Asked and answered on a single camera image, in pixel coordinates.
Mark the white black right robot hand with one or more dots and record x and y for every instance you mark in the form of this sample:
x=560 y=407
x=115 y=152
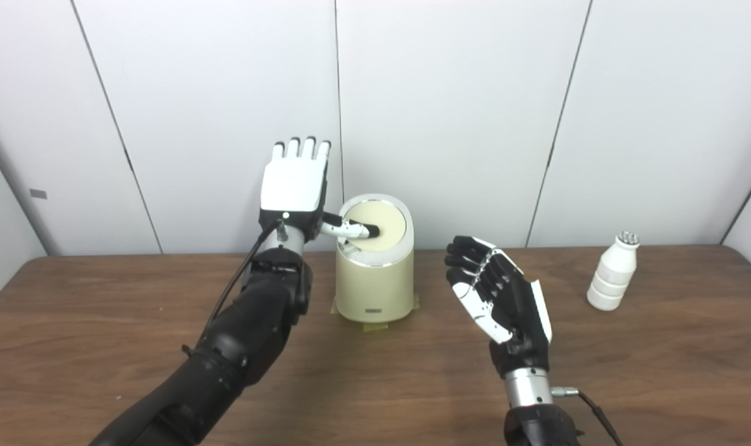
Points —
x=517 y=319

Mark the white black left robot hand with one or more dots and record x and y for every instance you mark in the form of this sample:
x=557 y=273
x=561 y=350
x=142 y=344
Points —
x=293 y=186

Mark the small white plastic bottle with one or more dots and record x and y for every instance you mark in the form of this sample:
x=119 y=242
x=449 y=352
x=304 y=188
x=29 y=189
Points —
x=612 y=274

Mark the cream round bin lid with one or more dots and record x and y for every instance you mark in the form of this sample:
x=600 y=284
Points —
x=390 y=226

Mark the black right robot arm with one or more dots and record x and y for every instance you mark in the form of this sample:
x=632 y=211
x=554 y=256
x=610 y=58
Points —
x=530 y=421

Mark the cream-colored round bin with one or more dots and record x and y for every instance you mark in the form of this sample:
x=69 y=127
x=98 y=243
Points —
x=374 y=285

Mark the small grey wall tag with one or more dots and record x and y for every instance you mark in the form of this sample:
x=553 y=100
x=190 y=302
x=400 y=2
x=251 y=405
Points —
x=38 y=194

